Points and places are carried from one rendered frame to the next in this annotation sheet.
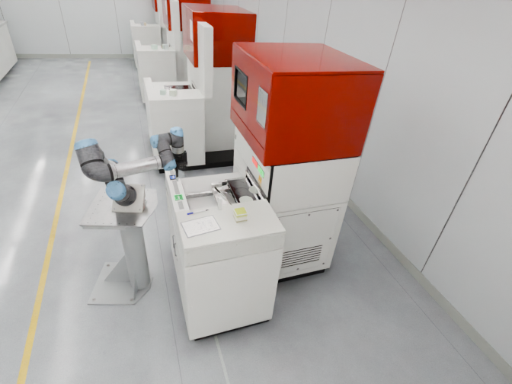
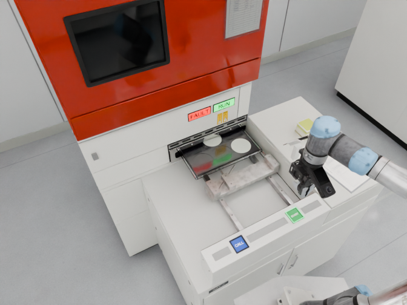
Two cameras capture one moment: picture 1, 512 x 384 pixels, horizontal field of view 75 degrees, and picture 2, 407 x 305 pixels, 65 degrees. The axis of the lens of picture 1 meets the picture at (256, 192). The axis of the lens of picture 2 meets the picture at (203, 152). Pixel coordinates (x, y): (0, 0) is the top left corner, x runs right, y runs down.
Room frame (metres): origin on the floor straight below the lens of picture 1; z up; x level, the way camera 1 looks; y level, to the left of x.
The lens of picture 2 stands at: (2.23, 1.12, 2.09)
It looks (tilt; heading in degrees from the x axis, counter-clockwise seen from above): 49 degrees down; 265
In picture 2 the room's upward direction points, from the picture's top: 1 degrees counter-clockwise
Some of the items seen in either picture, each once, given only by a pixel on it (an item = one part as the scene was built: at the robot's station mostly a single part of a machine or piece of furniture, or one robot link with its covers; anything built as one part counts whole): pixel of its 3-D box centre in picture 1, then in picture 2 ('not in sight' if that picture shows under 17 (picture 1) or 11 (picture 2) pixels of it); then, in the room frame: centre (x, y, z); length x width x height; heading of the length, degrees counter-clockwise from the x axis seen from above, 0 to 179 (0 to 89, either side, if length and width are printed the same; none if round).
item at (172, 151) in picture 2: (254, 189); (209, 141); (2.10, 0.01, 0.89); 0.44 x 0.02 x 0.10; 22
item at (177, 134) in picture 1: (176, 137); (323, 136); (1.82, 0.50, 1.41); 0.09 x 0.08 x 0.11; 126
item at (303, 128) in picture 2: (240, 215); (306, 129); (1.64, 0.08, 1.00); 0.07 x 0.07 x 0.07; 23
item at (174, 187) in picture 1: (176, 195); (266, 237); (1.93, 0.56, 0.89); 0.55 x 0.09 x 0.14; 22
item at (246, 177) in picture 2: (221, 199); (241, 178); (1.97, 0.25, 0.87); 0.36 x 0.08 x 0.03; 22
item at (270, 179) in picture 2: not in sight; (264, 172); (1.84, 0.20, 0.84); 0.50 x 0.02 x 0.03; 112
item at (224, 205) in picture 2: (216, 192); (217, 194); (2.09, 0.30, 0.84); 0.50 x 0.02 x 0.03; 112
